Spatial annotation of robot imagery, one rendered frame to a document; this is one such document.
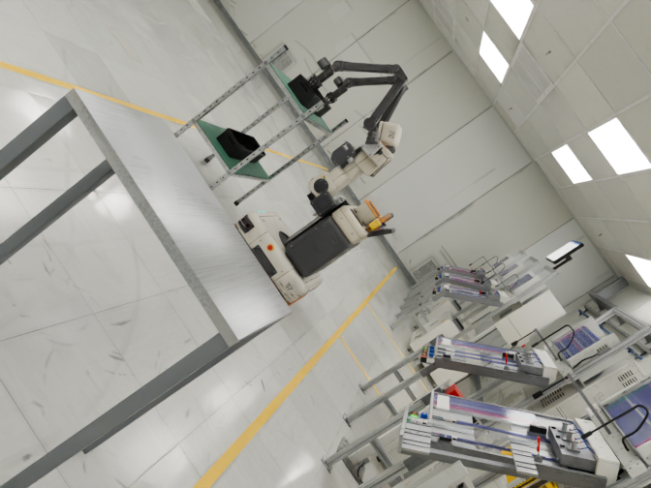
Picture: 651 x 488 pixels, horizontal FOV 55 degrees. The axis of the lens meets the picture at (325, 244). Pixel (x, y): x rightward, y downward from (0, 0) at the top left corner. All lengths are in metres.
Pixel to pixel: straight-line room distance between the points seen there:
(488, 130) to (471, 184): 0.99
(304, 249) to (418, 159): 7.46
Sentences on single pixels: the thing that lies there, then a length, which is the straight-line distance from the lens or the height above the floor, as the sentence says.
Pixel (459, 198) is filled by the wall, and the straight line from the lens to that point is 11.38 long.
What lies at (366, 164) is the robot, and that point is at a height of 1.06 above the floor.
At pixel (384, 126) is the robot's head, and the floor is 1.30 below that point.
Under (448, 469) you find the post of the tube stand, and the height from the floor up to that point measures 0.78.
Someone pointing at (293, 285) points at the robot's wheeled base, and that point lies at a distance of 4.14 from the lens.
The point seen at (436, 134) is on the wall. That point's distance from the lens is 11.46.
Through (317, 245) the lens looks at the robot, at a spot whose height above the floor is 0.50.
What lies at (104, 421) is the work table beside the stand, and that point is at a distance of 1.60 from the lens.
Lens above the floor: 1.34
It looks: 11 degrees down
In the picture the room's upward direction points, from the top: 55 degrees clockwise
